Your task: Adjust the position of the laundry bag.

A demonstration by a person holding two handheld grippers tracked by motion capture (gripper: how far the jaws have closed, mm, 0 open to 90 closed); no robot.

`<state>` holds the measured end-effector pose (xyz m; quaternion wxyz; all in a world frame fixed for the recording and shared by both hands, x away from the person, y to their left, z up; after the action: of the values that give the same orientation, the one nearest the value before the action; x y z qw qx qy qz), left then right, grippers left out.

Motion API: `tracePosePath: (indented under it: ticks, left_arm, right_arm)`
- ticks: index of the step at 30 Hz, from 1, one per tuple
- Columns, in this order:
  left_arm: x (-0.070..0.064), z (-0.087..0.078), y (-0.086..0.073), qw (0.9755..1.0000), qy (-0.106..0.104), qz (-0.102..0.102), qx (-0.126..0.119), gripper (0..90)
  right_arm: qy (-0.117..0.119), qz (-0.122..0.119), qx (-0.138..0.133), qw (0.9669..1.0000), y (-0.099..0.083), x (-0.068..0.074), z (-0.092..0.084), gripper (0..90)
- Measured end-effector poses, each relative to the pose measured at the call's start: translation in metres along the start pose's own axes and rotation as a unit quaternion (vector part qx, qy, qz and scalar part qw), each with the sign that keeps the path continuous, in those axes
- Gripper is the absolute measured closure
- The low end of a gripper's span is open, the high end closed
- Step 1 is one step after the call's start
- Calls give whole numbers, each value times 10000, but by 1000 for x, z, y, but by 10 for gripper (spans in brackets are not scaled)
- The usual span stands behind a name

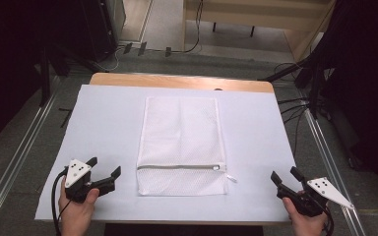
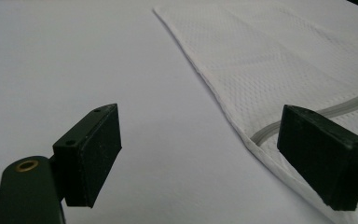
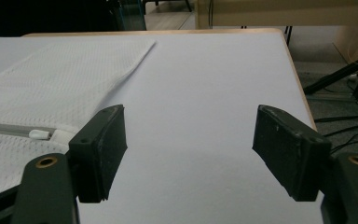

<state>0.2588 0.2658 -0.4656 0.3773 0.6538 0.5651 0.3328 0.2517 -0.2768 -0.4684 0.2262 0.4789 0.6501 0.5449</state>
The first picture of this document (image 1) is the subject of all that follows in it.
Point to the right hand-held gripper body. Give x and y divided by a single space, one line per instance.
311 203

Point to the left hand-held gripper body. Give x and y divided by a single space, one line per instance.
78 183

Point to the white mesh laundry bag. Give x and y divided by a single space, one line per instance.
180 137

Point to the person's right hand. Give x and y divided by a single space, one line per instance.
306 226

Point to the person's left hand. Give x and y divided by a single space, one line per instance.
77 216

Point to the white paper sheet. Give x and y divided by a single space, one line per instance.
105 131

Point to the black metal stand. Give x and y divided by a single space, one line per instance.
313 85

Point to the wooden table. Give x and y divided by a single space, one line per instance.
177 81

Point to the black curtain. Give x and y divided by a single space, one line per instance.
367 82
3 65

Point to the black computer tower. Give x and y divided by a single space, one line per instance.
100 26

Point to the light wooden bench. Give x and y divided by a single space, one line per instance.
256 13

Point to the metal floor rail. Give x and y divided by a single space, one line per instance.
331 170
16 157

